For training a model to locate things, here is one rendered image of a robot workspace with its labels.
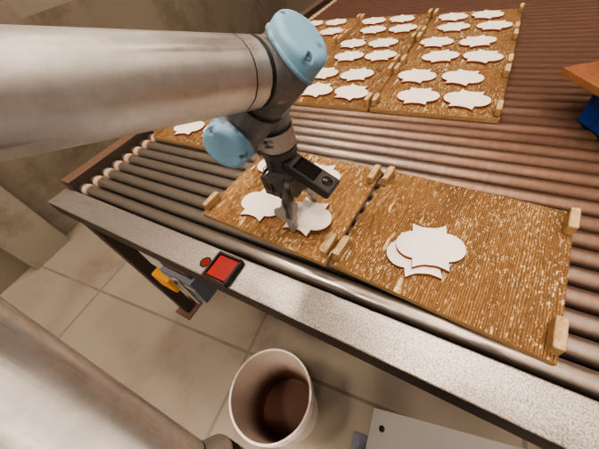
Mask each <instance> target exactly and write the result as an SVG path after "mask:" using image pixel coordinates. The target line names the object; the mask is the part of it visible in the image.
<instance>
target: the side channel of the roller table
mask: <svg viewBox="0 0 599 449"><path fill-rule="evenodd" d="M330 1H332V0H318V1H316V2H315V3H314V4H312V5H310V6H309V7H308V8H307V9H306V10H304V11H303V12H301V13H300V14H301V15H303V16H304V17H306V18H310V15H313V14H314V13H316V11H319V9H322V7H323V6H325V5H326V4H328V3H330ZM149 134H154V133H153V131H150V132H145V133H141V134H136V135H129V136H124V137H121V138H120V139H118V141H116V142H115V143H113V144H112V145H110V146H109V147H108V148H106V149H105V150H103V151H101V152H100V153H99V154H97V155H96V156H94V157H93V158H91V159H90V160H89V161H88V162H86V163H85V164H83V165H82V166H81V167H79V168H77V169H76V170H74V171H73V172H72V173H70V174H69V175H67V176H65V177H64V178H63V179H62V180H61V181H62V182H63V183H64V184H65V185H66V186H67V187H68V188H70V189H71V190H74V191H76V192H80V190H79V186H80V185H81V184H91V182H90V180H91V177H92V176H102V174H101V171H102V169H103V168H105V167H107V168H109V167H111V163H112V161H114V160H121V155H122V154H124V153H130V150H131V148H132V147H134V146H135V147H137V146H139V143H140V142H141V141H142V140H148V135H149ZM139 147H140V146H139ZM111 168H112V167H111ZM80 193H81V192H80Z"/></svg>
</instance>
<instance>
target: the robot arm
mask: <svg viewBox="0 0 599 449"><path fill-rule="evenodd" d="M265 29H266V30H265V32H264V33H263V34H235V33H213V32H190V31H167V30H144V29H99V28H77V27H54V26H31V25H8V24H0V162H3V161H7V160H12V159H19V158H24V157H28V156H33V155H38V154H42V153H46V152H50V151H58V150H63V149H68V148H72V147H76V146H80V145H85V144H90V143H98V142H102V141H106V140H110V139H115V138H120V137H124V136H129V135H136V134H141V133H145V132H150V131H154V130H159V129H163V128H167V127H175V126H180V125H184V124H189V123H193V122H197V121H202V120H206V119H211V118H213V119H212V120H211V121H210V122H209V125H208V127H207V128H206V129H205V130H204V132H203V136H202V140H203V144H204V147H205V149H206V151H207V152H208V154H209V155H210V156H211V157H212V158H213V159H215V160H216V161H217V162H218V163H219V164H221V165H223V166H226V167H232V168H237V167H242V166H243V165H244V164H245V163H246V162H247V161H248V160H249V159H250V158H252V157H253V155H254V152H255V151H257V154H258V155H261V156H263V157H264V160H265V162H266V166H265V169H264V167H263V172H264V173H263V174H262V175H261V176H260V179H261V181H262V184H263V185H264V188H265V190H266V193H268V194H272V195H274V196H276V197H279V198H281V197H282V195H283V198H282V200H281V207H279V208H275V210H274V212H275V215H276V216H277V217H279V218H280V219H282V220H283V221H284V222H286V223H287V225H288V226H289V228H290V230H291V231H292V232H293V233H294V232H295V231H296V229H297V228H298V224H297V220H298V218H297V210H298V203H297V202H295V201H294V198H298V197H299V195H300V194H301V193H302V191H303V192H307V193H308V196H309V197H310V198H311V200H312V201H313V202H317V194H318V195H320V196H321V197H323V198H325V199H328V198H329V197H330V196H331V194H332V193H333V191H334V190H335V189H336V187H337V186H338V184H339V182H340V180H339V179H338V178H336V177H335V176H333V175H331V174H329V173H328V172H326V171H325V170H323V169H322V168H320V167H319V166H317V165H316V164H314V163H313V162H311V161H310V160H308V159H306V158H304V157H303V156H301V155H300V154H298V153H297V150H298V147H297V144H296V142H297V139H296V135H295V132H294V128H293V124H292V122H291V115H290V112H289V109H290V108H291V106H292V105H293V104H294V103H295V102H296V101H297V100H298V99H299V97H300V96H301V95H302V94H303V93H304V91H305V90H306V89H307V88H308V86H311V85H312V84H313V82H314V79H315V78H316V76H317V75H318V73H319V72H320V71H321V69H322V68H323V67H324V65H325V63H326V60H327V49H326V45H325V42H324V40H323V38H322V37H321V35H320V33H319V32H318V30H317V29H316V27H315V26H314V25H313V24H312V23H311V22H310V21H309V20H308V19H307V18H305V17H304V16H303V15H301V14H300V13H298V12H295V11H293V10H290V9H282V10H280V11H278V12H277V13H276V14H275V15H274V17H273V18H272V20H271V21H270V22H268V23H267V24H266V26H265ZM267 171H268V172H267ZM0 449H244V448H243V447H241V446H240V445H238V444H237V443H235V441H233V440H232V439H231V438H229V437H228V436H226V435H224V434H216V435H214V436H211V437H208V438H206V439H203V440H200V439H199V438H198V437H196V436H195V435H194V434H192V433H191V432H189V431H188V430H187V429H185V428H183V427H182V426H181V425H179V424H178V423H176V422H175V421H174V420H172V419H170V418H169V417H168V416H167V415H166V414H164V413H163V412H161V411H160V410H158V409H157V408H156V407H154V406H153V405H151V404H150V403H148V402H147V401H145V400H144V399H143V398H141V397H140V396H139V395H138V394H136V393H135V392H133V391H132V390H131V389H129V388H127V387H126V386H125V385H123V384H122V383H120V382H119V381H118V380H116V379H114V378H113V377H112V376H111V375H110V374H109V373H107V372H106V371H104V370H103V369H101V368H100V367H98V366H97V365H96V364H94V363H92V362H91V361H90V360H88V359H87V358H85V357H84V356H83V355H81V354H80V353H79V352H78V351H76V350H75V349H73V348H72V347H70V346H69V345H67V344H66V343H65V342H63V341H62V340H60V339H59V338H57V337H56V336H54V335H53V334H52V333H51V332H50V331H48V330H47V329H45V328H44V327H42V326H41V325H40V324H38V323H37V322H35V321H34V320H32V319H31V318H29V317H28V316H27V315H25V314H24V313H23V312H22V311H20V310H19V309H17V308H16V307H15V306H13V305H12V304H10V303H9V302H7V301H6V300H5V299H3V298H1V297H0Z"/></svg>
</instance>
